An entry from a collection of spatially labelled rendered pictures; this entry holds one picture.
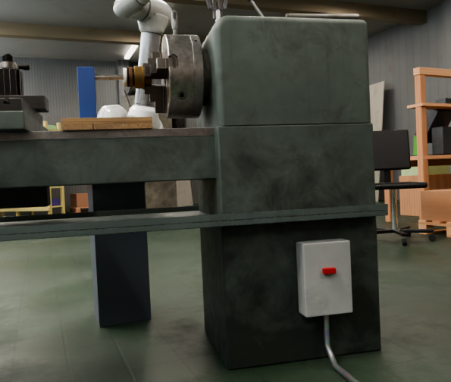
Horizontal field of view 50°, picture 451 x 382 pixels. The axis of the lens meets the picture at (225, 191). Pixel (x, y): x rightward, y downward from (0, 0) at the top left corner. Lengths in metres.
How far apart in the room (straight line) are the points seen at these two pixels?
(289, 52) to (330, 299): 0.89
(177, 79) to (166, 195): 6.27
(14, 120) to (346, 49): 1.18
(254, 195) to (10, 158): 0.83
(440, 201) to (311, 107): 3.66
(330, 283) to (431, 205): 3.74
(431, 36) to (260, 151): 9.68
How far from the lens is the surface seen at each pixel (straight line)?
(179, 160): 1.71
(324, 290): 1.76
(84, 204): 12.07
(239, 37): 1.77
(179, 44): 1.81
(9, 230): 1.60
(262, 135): 1.72
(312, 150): 1.78
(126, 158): 1.69
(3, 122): 1.68
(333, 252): 1.74
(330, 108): 1.83
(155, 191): 7.88
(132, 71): 1.87
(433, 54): 11.12
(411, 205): 7.68
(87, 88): 1.85
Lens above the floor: 0.68
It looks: 1 degrees down
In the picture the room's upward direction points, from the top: 3 degrees counter-clockwise
